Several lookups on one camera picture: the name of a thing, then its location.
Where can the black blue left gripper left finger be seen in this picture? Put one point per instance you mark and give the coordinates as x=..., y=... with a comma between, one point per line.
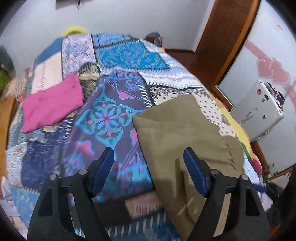
x=51, y=218

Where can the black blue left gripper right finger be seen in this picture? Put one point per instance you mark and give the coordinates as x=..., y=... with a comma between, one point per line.
x=246, y=219

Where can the orange yellow blanket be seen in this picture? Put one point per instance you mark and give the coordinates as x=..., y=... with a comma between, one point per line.
x=243, y=138

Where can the white appliance with stickers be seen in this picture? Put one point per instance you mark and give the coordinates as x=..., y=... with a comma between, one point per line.
x=260, y=110

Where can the folded pink garment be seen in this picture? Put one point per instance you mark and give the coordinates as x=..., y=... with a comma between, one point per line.
x=47, y=107

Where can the orange wooden folding table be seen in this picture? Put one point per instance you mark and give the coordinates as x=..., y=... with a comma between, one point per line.
x=8, y=109

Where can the pile of bags and clothes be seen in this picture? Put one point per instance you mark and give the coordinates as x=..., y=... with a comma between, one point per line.
x=8, y=71

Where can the blue patchwork bedspread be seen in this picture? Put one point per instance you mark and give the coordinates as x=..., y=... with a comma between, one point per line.
x=120, y=77

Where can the yellow pillow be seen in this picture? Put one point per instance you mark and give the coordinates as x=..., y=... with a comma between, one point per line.
x=74, y=30

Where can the brown wooden door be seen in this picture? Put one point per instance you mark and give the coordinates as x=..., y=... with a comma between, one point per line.
x=227, y=26

